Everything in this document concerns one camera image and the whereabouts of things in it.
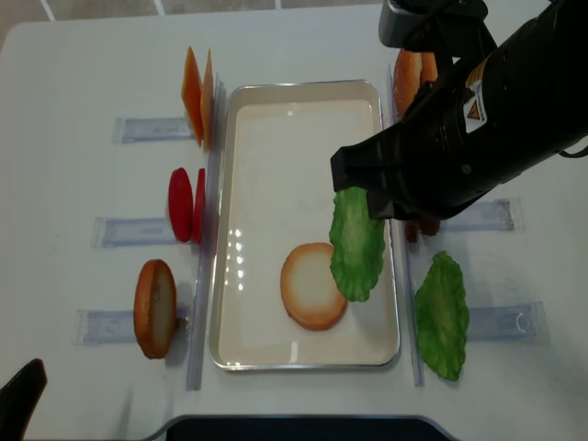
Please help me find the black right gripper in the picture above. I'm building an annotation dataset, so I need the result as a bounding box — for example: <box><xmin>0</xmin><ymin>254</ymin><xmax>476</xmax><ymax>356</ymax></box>
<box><xmin>331</xmin><ymin>85</ymin><xmax>500</xmax><ymax>220</ymax></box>

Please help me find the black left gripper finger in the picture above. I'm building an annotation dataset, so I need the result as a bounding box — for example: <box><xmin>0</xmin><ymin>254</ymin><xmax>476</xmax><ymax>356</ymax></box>
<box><xmin>0</xmin><ymin>358</ymin><xmax>48</xmax><ymax>440</ymax></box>

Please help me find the green lettuce leaf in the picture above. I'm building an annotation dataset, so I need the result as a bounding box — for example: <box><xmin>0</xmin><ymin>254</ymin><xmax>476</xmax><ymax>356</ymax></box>
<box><xmin>329</xmin><ymin>187</ymin><xmax>385</xmax><ymax>302</ymax></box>
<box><xmin>414</xmin><ymin>251</ymin><xmax>469</xmax><ymax>381</ymax></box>

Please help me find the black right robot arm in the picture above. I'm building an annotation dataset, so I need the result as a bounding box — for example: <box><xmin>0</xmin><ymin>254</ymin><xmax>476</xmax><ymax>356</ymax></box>
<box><xmin>331</xmin><ymin>1</ymin><xmax>587</xmax><ymax>221</ymax></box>

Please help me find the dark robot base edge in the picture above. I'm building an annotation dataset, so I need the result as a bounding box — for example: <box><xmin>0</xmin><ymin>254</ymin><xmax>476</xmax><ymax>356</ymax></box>
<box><xmin>166</xmin><ymin>416</ymin><xmax>453</xmax><ymax>440</ymax></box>

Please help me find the brown meat patty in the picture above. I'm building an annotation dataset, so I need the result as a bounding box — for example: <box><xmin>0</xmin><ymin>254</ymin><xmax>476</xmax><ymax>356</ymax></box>
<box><xmin>404</xmin><ymin>219</ymin><xmax>440</xmax><ymax>243</ymax></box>

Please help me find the standing green lettuce leaf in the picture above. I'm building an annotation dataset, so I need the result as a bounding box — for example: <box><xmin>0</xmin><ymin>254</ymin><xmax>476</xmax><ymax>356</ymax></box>
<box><xmin>414</xmin><ymin>251</ymin><xmax>469</xmax><ymax>381</ymax></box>

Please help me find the upright bread slice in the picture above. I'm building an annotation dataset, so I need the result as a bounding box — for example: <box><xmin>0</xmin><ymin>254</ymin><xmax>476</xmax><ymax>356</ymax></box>
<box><xmin>133</xmin><ymin>259</ymin><xmax>176</xmax><ymax>359</ymax></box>

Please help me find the bread slice on tray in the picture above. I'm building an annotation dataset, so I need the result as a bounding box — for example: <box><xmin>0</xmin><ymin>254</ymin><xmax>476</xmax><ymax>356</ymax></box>
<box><xmin>280</xmin><ymin>243</ymin><xmax>347</xmax><ymax>331</ymax></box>

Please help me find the front red tomato slice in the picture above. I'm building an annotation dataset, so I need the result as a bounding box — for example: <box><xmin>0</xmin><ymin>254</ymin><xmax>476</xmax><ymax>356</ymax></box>
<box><xmin>192</xmin><ymin>168</ymin><xmax>206</xmax><ymax>244</ymax></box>

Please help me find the red tomato slice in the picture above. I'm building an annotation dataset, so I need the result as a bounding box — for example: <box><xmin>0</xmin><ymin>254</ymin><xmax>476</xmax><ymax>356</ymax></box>
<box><xmin>167</xmin><ymin>167</ymin><xmax>194</xmax><ymax>243</ymax></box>
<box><xmin>192</xmin><ymin>168</ymin><xmax>206</xmax><ymax>244</ymax></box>

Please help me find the front orange cheese slice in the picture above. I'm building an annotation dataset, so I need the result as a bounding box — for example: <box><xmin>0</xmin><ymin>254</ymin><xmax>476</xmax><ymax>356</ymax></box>
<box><xmin>200</xmin><ymin>51</ymin><xmax>214</xmax><ymax>150</ymax></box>

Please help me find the orange cheese slice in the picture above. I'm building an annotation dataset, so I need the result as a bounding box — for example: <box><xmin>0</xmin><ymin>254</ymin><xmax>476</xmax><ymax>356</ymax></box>
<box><xmin>200</xmin><ymin>51</ymin><xmax>214</xmax><ymax>150</ymax></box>
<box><xmin>181</xmin><ymin>47</ymin><xmax>204</xmax><ymax>146</ymax></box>

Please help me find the rear orange cheese slice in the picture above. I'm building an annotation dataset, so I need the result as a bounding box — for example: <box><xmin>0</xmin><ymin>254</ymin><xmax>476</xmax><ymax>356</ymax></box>
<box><xmin>181</xmin><ymin>47</ymin><xmax>204</xmax><ymax>146</ymax></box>

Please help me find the rear red tomato slice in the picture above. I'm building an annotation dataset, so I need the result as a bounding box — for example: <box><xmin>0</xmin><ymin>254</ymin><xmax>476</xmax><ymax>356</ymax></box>
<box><xmin>167</xmin><ymin>167</ymin><xmax>194</xmax><ymax>243</ymax></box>

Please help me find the bun on right holder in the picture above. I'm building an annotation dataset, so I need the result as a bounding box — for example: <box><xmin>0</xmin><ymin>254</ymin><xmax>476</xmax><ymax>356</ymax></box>
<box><xmin>393</xmin><ymin>49</ymin><xmax>423</xmax><ymax>118</ymax></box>

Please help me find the white metal tray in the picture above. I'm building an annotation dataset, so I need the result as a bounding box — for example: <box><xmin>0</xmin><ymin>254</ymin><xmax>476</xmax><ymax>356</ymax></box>
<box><xmin>209</xmin><ymin>80</ymin><xmax>400</xmax><ymax>371</ymax></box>

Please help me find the clear left stop strip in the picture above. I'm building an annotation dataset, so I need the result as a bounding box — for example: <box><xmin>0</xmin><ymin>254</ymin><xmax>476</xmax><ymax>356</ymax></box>
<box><xmin>187</xmin><ymin>76</ymin><xmax>227</xmax><ymax>391</ymax></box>

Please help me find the clear patty holder rail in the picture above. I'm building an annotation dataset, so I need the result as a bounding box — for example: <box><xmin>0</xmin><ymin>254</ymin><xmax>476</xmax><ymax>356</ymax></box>
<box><xmin>441</xmin><ymin>198</ymin><xmax>525</xmax><ymax>232</ymax></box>

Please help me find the clear bread holder rail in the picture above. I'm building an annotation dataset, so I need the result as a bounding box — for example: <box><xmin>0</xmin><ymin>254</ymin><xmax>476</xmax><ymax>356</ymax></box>
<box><xmin>73</xmin><ymin>308</ymin><xmax>192</xmax><ymax>346</ymax></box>

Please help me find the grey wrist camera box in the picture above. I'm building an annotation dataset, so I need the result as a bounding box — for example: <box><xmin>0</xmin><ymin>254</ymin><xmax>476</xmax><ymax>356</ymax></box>
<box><xmin>379</xmin><ymin>1</ymin><xmax>488</xmax><ymax>57</ymax></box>

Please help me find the clear lettuce holder rail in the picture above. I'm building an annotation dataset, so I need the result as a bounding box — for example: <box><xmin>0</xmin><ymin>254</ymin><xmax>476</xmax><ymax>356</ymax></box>
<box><xmin>467</xmin><ymin>301</ymin><xmax>550</xmax><ymax>344</ymax></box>

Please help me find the clear tomato holder rail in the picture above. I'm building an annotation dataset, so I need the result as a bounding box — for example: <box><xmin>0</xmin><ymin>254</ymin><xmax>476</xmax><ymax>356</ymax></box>
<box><xmin>91</xmin><ymin>217</ymin><xmax>178</xmax><ymax>248</ymax></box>

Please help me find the clear cheese holder rail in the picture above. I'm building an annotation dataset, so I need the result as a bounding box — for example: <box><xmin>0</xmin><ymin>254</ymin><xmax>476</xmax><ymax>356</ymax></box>
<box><xmin>112</xmin><ymin>118</ymin><xmax>195</xmax><ymax>144</ymax></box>

